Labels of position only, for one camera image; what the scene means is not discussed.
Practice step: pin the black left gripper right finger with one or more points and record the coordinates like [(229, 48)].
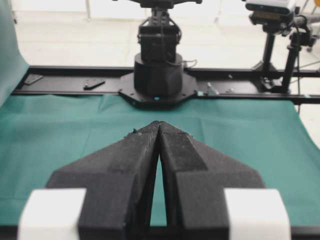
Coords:
[(194, 177)]

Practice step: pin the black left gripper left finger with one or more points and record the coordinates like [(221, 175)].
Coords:
[(119, 180)]

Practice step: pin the green table cloth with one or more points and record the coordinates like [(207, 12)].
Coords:
[(39, 134)]

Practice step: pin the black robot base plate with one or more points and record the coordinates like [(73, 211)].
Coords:
[(142, 100)]

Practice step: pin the black aluminium frame rail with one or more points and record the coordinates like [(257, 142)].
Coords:
[(213, 83)]

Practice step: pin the black camera stand post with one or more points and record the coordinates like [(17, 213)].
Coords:
[(300, 35)]

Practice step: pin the grey camera on stand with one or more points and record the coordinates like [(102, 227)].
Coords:
[(271, 11)]

